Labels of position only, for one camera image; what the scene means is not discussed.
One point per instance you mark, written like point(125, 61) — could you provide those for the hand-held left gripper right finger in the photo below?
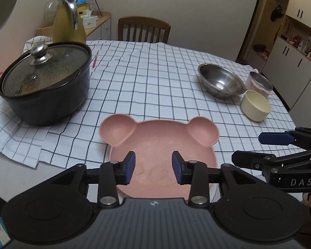
point(177, 168)

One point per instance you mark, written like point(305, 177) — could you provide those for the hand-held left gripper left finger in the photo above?
point(129, 168)

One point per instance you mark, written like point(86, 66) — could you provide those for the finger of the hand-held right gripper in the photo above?
point(274, 138)
point(248, 159)

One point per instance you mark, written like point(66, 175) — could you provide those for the white checked tablecloth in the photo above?
point(158, 83)

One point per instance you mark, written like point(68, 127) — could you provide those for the wooden side cabinet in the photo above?
point(101, 28)

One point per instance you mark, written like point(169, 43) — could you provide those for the thin dark stick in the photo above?
point(97, 5)

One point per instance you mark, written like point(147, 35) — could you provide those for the pink bowl with steel liner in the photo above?
point(250, 83)

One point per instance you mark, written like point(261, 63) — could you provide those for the blue round gadget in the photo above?
point(81, 0)

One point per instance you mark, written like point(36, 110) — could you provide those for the brown wooden chair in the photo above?
point(145, 22)

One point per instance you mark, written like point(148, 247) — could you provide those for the black hanging bag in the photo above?
point(277, 14)

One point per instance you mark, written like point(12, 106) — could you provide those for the large stainless steel bowl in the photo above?
point(223, 83)

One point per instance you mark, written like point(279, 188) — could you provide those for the pink bear-shaped plate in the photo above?
point(155, 145)

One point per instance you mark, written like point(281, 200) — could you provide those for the white lower cabinet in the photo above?
point(287, 59)

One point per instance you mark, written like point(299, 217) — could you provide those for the red stuffed toy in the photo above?
point(297, 39)

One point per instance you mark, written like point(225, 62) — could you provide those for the white tissue box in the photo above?
point(89, 22)

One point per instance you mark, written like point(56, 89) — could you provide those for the gold thermos jug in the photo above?
point(67, 28)

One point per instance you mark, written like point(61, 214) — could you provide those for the pink pen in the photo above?
point(95, 60)

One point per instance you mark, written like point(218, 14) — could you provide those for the cream bowl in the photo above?
point(254, 109)

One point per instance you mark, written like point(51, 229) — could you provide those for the clear glass jar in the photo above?
point(50, 13)

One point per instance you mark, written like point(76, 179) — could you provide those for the white upper cabinet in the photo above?
point(304, 5)

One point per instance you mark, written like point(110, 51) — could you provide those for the white tall cabinet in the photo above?
point(308, 93)

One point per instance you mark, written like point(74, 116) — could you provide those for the yellow box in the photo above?
point(83, 9)

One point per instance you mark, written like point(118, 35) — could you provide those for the glass pot lid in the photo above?
point(54, 70)

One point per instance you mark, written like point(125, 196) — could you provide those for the black cooking pot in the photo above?
point(54, 103)

